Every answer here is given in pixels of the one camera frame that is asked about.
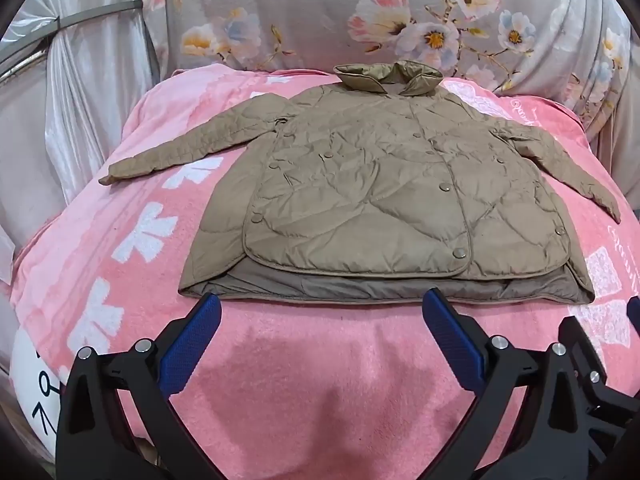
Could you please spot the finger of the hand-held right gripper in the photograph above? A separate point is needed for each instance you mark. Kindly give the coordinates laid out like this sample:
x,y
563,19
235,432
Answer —
x,y
587,355
635,310

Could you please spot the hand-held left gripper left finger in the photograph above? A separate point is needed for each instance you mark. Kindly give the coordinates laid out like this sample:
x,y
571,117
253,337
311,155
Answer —
x,y
192,342

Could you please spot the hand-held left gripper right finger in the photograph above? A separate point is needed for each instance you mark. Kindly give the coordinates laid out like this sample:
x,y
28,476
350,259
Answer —
x,y
452,342

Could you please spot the tan quilted jacket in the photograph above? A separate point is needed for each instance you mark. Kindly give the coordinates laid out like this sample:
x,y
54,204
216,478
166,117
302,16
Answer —
x,y
375,185

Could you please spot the pink printed blanket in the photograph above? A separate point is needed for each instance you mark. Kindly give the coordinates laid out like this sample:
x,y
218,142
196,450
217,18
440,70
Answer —
x,y
300,385

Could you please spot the silver satin cloth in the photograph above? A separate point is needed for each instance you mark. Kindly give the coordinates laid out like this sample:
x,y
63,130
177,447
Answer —
x,y
90,110

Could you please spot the grey floral blanket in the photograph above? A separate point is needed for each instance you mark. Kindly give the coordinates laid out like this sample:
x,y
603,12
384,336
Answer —
x,y
310,20

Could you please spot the grey curved rod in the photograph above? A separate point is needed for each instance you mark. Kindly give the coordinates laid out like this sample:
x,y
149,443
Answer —
x,y
100,11

